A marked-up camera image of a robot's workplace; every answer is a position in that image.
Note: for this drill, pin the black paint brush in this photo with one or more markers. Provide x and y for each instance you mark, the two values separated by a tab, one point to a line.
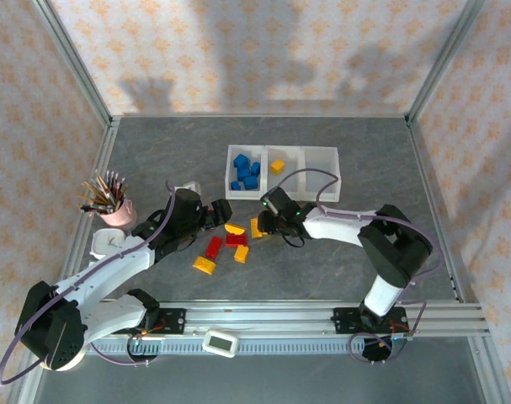
91	207

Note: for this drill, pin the white digital timer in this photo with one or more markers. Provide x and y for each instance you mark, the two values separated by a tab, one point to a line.
220	343

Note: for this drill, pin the yellow curved lego brick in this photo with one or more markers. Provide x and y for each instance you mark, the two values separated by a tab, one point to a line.
203	265

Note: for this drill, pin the wooden paint brush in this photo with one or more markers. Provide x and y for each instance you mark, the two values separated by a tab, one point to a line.
91	199
95	192
102	183

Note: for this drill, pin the yellow half-round lego brick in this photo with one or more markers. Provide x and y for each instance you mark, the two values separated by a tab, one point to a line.
235	229

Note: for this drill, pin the aluminium frame post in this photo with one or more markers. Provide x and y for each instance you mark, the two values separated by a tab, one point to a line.
76	63
443	63

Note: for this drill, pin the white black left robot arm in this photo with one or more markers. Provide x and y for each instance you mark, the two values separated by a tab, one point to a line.
112	265

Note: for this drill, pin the pink cup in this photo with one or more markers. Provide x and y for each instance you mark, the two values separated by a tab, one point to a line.
120	219

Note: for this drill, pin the wide aluminium rail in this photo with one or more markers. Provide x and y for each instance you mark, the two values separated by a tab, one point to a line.
259	315

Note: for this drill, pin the blue lego brick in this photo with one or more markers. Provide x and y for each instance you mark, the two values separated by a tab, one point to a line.
250	183
241	161
235	185
255	168
243	173

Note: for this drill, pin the aluminium side rail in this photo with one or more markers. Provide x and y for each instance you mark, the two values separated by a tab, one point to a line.
76	256
424	168

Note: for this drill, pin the translucent white plastic bin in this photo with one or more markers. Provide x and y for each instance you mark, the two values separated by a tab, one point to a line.
286	185
246	193
320	168

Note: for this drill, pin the aluminium frame bar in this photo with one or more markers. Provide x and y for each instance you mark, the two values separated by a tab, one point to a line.
486	370
21	393

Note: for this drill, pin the long red lego brick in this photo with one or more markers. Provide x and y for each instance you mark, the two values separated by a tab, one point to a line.
214	247

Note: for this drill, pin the white square dish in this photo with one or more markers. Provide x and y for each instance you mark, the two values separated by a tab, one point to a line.
105	244

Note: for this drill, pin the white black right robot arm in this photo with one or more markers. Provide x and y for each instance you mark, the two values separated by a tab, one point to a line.
339	227

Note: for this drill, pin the small yellow lego brick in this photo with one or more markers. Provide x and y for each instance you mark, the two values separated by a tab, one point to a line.
263	233

